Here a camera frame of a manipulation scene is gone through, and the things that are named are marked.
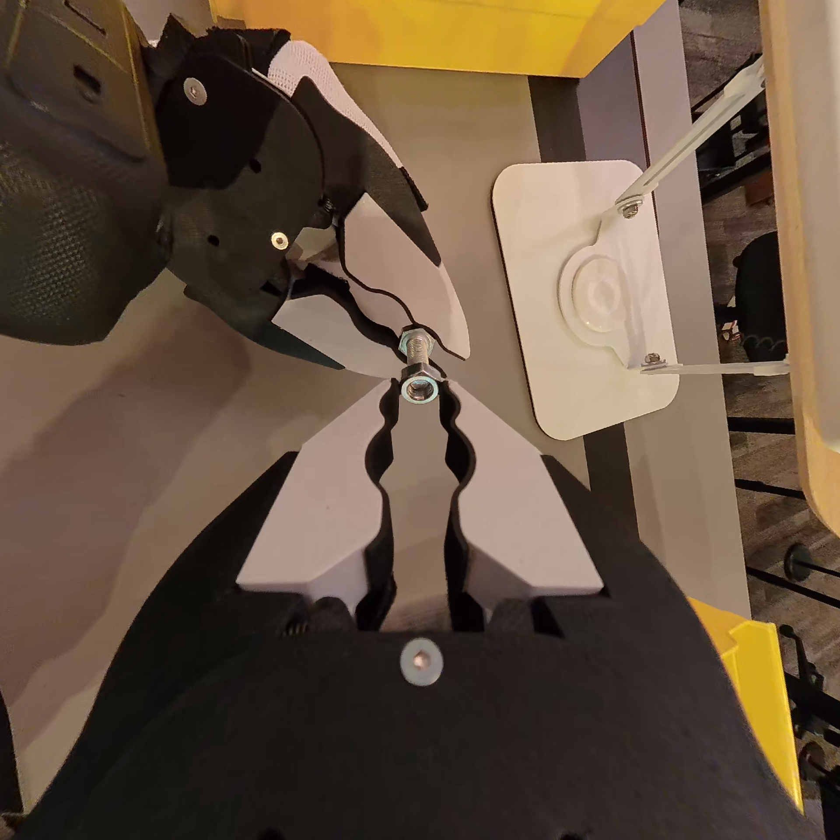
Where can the person's left hand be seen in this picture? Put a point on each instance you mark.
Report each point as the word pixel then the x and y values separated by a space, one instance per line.
pixel 328 79

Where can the wooden document stand white base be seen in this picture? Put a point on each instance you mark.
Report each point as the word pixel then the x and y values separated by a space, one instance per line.
pixel 538 289

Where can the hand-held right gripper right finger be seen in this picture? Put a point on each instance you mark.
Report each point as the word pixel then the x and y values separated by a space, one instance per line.
pixel 519 519

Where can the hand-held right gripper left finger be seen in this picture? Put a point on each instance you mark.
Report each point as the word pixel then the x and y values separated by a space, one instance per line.
pixel 322 519

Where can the silver hex nut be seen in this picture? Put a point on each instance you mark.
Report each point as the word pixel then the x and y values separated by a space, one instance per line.
pixel 420 390

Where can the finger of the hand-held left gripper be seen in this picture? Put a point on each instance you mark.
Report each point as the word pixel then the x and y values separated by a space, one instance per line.
pixel 335 328
pixel 400 269

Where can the silver hex bolt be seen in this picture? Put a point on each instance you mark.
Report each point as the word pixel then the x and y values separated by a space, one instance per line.
pixel 415 347

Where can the yellow plastic bin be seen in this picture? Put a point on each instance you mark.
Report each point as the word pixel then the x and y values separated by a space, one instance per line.
pixel 748 683
pixel 499 40

